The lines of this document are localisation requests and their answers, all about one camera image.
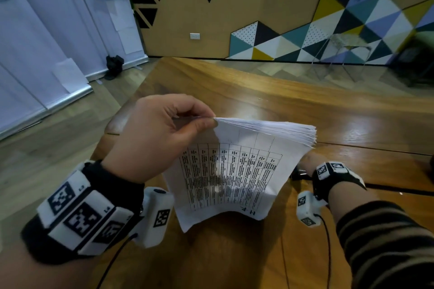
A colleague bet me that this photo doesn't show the person's left forearm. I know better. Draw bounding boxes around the person's left forearm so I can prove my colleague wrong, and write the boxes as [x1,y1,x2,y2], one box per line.
[0,241,102,289]

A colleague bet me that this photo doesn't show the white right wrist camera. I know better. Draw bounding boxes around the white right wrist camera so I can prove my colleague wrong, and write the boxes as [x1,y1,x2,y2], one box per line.
[296,191,328,228]

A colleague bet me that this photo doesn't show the colourful triangle wall panel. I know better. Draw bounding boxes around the colourful triangle wall panel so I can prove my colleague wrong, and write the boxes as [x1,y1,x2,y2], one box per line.
[226,0,434,66]

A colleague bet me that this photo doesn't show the stack of printed paper sheets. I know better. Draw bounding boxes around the stack of printed paper sheets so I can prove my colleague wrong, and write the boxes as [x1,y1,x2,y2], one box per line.
[163,117,317,234]

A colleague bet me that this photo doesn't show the white paper sheet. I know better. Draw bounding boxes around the white paper sheet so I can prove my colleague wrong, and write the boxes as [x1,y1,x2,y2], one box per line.
[108,0,145,56]
[52,58,90,94]

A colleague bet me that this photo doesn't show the small black object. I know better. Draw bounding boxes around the small black object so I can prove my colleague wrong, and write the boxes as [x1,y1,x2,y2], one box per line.
[290,165,313,182]

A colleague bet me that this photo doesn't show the transparent chair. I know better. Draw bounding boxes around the transparent chair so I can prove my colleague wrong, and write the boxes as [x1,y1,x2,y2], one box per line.
[311,33,374,83]

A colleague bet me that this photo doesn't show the person's right hand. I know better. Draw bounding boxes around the person's right hand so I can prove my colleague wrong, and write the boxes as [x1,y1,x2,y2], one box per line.
[298,151,323,178]

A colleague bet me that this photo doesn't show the person's left hand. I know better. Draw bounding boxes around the person's left hand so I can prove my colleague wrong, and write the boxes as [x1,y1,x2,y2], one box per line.
[101,93,218,184]

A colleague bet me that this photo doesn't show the black left wristband with markers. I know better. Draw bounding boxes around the black left wristband with markers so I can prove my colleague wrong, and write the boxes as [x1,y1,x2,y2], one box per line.
[20,160,145,266]

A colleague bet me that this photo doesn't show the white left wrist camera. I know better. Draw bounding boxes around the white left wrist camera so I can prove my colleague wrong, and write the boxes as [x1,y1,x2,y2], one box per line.
[130,187,175,249]

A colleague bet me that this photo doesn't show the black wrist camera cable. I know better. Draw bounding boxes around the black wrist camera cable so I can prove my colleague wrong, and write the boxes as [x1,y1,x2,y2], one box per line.
[96,233,138,289]
[315,214,332,289]

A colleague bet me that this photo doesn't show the black bag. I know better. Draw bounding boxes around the black bag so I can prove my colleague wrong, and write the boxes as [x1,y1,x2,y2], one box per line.
[104,55,125,81]

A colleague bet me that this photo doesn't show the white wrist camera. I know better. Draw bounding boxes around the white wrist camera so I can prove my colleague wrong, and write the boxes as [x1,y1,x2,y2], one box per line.
[296,191,328,228]
[130,187,175,249]

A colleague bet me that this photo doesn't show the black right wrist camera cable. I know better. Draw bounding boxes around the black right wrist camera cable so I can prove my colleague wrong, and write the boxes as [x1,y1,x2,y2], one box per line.
[315,214,332,289]

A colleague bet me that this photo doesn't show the black left wrist camera cable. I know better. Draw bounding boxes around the black left wrist camera cable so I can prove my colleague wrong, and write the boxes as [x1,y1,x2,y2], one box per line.
[96,233,138,289]

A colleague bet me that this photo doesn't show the black right wristband with markers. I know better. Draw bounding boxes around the black right wristband with markers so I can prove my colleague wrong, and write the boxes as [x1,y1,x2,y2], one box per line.
[311,161,367,203]

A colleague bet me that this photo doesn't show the black wristband with markers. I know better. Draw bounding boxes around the black wristband with markers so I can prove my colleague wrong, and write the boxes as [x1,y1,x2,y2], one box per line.
[20,160,145,266]
[311,161,367,203]

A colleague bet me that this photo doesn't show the dark chair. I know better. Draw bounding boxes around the dark chair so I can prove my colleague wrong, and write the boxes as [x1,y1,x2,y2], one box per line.
[389,31,434,87]

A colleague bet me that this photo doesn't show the person's right forearm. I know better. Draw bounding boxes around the person's right forearm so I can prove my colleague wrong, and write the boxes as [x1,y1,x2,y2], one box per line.
[326,181,434,289]

